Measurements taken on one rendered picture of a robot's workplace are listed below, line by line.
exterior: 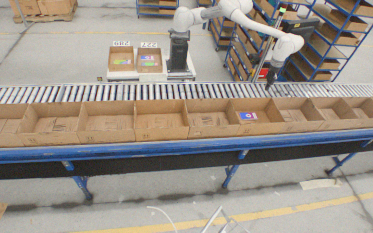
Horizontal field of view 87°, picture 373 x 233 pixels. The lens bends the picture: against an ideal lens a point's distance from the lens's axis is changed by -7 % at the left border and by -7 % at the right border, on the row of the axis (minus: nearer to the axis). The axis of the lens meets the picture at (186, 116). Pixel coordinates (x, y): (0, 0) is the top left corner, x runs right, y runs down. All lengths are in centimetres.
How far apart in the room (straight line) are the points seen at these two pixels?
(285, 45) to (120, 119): 133
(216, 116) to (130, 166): 84
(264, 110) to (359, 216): 179
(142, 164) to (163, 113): 47
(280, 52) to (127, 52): 185
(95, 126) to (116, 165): 36
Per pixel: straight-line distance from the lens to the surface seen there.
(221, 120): 184
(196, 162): 187
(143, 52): 275
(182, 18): 223
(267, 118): 203
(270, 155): 214
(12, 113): 206
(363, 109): 285
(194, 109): 182
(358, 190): 342
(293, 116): 219
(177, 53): 240
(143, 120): 175
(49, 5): 574
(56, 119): 194
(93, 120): 182
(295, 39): 169
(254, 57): 243
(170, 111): 180
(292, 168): 301
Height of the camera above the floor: 222
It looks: 48 degrees down
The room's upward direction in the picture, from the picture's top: 9 degrees clockwise
